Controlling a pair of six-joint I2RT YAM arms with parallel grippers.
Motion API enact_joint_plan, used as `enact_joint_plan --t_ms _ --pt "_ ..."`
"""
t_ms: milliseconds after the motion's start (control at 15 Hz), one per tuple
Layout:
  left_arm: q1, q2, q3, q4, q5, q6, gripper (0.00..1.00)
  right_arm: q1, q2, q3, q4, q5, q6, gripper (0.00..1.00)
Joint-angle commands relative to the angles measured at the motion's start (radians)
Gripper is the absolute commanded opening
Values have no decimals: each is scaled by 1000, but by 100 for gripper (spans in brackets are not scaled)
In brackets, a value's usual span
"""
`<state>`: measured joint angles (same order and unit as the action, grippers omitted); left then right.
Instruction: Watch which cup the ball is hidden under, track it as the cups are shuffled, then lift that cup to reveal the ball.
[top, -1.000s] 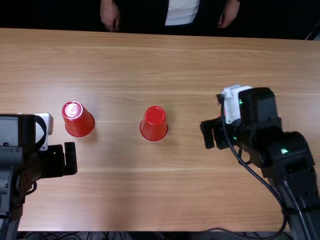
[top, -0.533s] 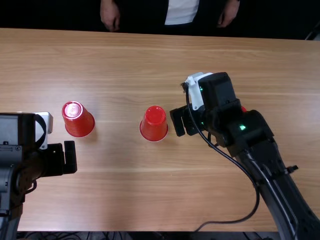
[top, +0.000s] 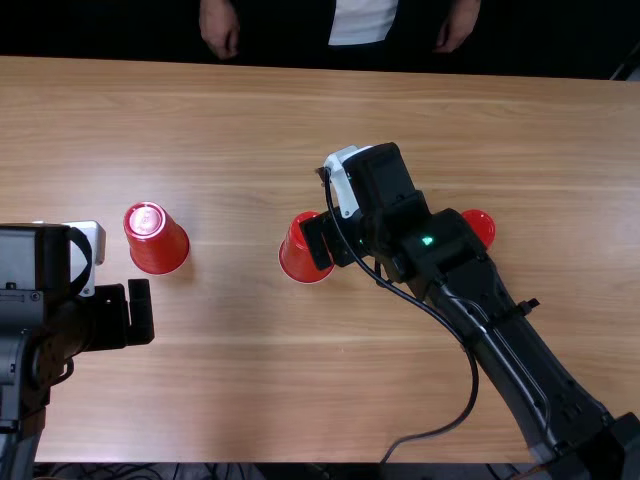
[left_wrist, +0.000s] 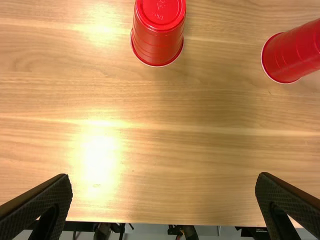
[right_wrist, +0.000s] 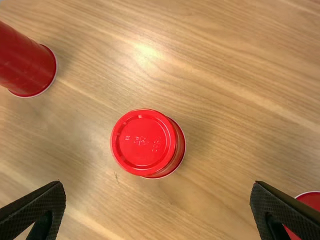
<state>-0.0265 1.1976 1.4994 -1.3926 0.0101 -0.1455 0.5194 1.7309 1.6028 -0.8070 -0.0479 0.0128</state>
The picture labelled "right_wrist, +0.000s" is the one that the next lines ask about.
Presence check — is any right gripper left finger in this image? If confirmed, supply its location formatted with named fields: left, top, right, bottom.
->
left=0, top=180, right=67, bottom=240

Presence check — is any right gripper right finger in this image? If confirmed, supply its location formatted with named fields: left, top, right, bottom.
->
left=249, top=180, right=320, bottom=240

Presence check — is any red cup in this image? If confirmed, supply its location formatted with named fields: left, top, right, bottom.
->
left=283, top=191, right=320, bottom=240
left=110, top=108, right=187, bottom=180
left=0, top=20, right=59, bottom=99

